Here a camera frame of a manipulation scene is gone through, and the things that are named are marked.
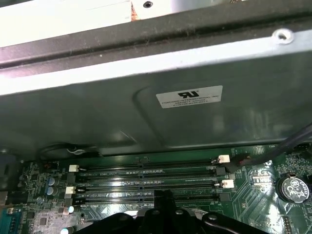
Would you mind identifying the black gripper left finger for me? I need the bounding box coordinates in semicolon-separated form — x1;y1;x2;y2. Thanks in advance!
78;190;171;234

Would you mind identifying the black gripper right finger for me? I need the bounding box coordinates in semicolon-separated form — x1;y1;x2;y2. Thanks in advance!
164;190;249;234

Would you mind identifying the green motherboard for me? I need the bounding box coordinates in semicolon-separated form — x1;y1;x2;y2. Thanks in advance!
0;145;312;234

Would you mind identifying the silver coin cell battery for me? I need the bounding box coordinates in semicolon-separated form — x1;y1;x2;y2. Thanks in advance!
277;175;312;205

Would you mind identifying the white UL label sticker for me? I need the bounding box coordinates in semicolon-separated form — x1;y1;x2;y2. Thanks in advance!
156;85;224;109

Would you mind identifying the dark grey PC case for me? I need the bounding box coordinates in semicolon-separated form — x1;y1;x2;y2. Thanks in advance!
0;0;312;161

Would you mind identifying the blue serial port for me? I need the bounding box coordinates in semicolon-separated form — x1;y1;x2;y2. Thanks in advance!
0;208;24;234

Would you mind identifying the dark wire with black connector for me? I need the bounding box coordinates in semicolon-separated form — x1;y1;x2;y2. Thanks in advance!
229;123;312;169

